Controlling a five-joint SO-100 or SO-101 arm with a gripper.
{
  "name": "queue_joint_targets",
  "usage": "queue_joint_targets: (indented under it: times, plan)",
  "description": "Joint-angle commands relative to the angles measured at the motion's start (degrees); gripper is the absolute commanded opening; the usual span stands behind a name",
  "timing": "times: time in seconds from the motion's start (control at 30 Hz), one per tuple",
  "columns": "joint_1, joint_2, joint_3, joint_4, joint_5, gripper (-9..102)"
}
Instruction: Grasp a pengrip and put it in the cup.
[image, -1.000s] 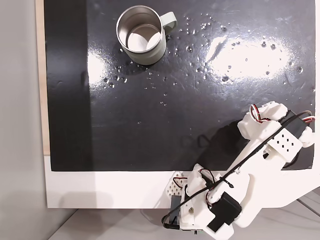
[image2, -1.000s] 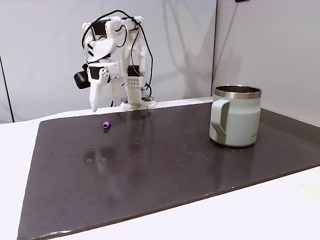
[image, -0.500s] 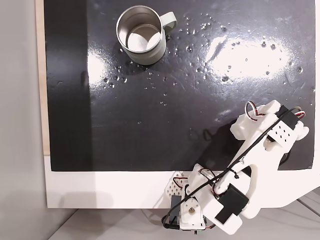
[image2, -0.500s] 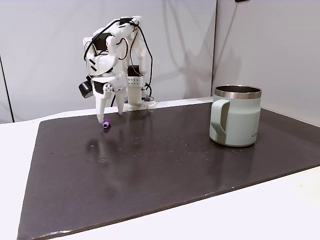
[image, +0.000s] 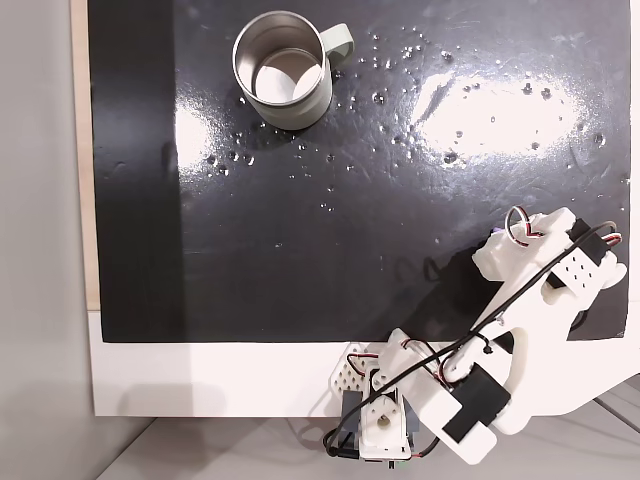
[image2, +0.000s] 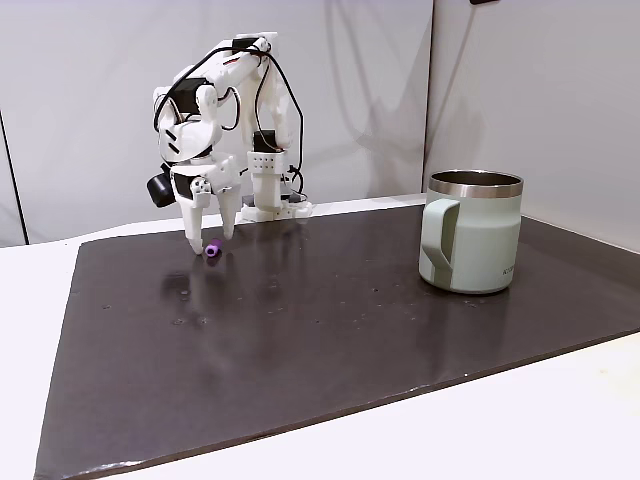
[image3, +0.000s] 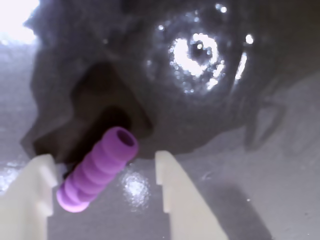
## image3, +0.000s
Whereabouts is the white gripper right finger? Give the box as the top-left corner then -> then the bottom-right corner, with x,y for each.
154,149 -> 230,240

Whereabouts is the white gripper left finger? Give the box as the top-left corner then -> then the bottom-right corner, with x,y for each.
0,154 -> 58,240

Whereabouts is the purple ribbed pen grip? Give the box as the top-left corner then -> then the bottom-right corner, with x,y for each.
56,126 -> 140,214

